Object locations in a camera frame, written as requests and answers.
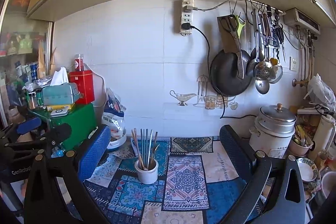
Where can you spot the teal tissue box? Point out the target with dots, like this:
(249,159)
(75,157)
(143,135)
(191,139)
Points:
(60,91)

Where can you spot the grey chopstick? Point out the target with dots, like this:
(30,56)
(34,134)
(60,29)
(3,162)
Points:
(146,149)

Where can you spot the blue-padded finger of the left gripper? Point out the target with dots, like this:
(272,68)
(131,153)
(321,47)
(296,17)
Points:
(28,125)

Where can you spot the white snack bag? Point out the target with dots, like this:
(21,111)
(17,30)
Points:
(113,116)

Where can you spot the red tin box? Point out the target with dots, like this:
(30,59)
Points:
(84,82)

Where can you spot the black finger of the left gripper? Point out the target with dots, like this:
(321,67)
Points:
(59,134)

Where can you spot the white rice cooker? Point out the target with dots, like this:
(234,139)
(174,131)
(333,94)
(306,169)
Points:
(272,130)

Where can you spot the white plastic bag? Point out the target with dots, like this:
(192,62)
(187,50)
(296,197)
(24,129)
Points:
(320,93)

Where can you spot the brown wooden chopstick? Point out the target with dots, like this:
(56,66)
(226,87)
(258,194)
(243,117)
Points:
(134,133)

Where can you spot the wall-mounted white appliance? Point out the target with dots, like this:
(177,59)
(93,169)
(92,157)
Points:
(294,17)

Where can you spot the pink utensil pot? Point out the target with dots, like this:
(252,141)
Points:
(298,150)

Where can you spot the dark green chopstick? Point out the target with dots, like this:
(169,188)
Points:
(142,149)

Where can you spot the metal ladle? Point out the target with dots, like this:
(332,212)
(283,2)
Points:
(262,86)

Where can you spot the black kitchen scissors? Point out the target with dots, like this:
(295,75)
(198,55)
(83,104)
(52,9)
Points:
(230,24)

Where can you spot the black wok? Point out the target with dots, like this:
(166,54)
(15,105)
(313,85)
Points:
(224,75)

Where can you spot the white thermos jug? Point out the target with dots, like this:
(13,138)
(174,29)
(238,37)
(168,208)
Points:
(324,136)

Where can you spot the patterned ceramic bowl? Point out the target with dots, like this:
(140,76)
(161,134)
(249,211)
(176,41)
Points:
(308,169)

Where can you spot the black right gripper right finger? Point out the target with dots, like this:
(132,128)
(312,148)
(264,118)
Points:
(286,200)

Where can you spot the white power strip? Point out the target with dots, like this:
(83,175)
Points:
(186,17)

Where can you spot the red spray can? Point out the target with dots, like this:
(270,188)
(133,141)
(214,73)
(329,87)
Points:
(79,62)

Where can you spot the perforated metal skimmer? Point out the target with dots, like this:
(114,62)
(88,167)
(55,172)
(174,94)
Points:
(263,68)

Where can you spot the green box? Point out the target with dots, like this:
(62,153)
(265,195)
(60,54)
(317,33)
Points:
(81,119)

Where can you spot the pink chopstick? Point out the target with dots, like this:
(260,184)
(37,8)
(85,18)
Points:
(154,149)

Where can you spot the patterned patchwork table mat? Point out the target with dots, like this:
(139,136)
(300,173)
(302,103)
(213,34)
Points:
(197,183)

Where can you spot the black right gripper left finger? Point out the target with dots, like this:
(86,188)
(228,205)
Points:
(44,202)

